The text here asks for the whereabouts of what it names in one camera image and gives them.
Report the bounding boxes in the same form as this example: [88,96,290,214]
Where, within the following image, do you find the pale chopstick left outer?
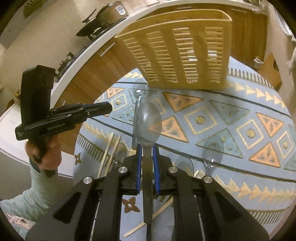
[97,132,114,178]

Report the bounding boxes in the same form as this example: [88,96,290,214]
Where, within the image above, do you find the black rice cooker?
[96,1,128,27]

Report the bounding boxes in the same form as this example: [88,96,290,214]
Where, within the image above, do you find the clear spoon middle right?
[175,156,194,177]

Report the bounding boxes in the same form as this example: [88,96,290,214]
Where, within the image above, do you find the clear spoon near chopsticks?
[113,142,126,165]

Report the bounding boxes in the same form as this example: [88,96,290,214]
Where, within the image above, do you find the beige slatted utensil basket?
[115,9,232,90]

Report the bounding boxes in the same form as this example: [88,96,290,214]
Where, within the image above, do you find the grey hanging towel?
[285,48,296,74]

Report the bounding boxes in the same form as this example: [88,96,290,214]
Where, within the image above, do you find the person's left hand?
[25,135,62,171]

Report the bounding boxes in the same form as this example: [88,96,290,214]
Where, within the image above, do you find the pale chopstick left inner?
[104,135,121,176]

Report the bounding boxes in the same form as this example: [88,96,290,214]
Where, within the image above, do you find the small brown stool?
[257,53,282,91]

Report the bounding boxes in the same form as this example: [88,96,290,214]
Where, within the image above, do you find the blue patterned rug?
[73,59,295,235]

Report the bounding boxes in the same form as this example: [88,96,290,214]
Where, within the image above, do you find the clear spoon far left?
[132,84,144,150]

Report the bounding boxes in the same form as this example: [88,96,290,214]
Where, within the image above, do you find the pale chopstick under gripper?
[123,170,200,238]

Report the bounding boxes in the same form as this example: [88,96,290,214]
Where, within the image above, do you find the clear spoon black handle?
[133,99,162,225]

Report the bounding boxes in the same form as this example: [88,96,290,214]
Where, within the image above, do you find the light green sleeve forearm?
[0,159,58,239]

